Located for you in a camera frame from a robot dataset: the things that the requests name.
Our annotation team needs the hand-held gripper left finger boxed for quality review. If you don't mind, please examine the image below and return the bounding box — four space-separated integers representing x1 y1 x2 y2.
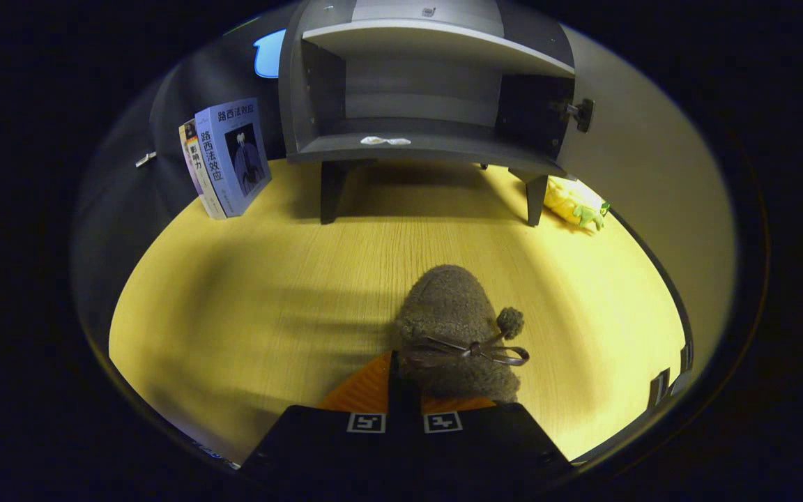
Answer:
241 351 402 482

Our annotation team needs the black backdrop cloth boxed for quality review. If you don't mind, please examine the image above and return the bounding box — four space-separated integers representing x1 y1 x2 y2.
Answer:
74 28 291 294

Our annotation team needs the blue book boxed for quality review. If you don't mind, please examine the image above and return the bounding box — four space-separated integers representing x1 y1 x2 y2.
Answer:
194 98 273 218

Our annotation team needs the grey shoe cabinet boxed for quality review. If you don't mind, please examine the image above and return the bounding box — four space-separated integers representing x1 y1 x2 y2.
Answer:
278 0 576 227

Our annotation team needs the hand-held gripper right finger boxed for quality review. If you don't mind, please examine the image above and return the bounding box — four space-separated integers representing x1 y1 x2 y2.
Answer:
405 396 573 482

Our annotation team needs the brown fuzzy shoe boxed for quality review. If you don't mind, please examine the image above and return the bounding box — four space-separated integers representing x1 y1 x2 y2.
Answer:
395 264 530 404

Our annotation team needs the white and yellow book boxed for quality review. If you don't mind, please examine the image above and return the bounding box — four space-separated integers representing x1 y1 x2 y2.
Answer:
178 119 227 220

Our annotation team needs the yellow plush toy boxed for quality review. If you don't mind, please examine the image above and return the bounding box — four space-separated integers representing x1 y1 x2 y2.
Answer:
543 176 611 232

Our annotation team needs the beige shoe cabinet door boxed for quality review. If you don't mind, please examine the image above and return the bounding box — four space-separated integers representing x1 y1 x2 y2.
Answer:
556 24 737 464

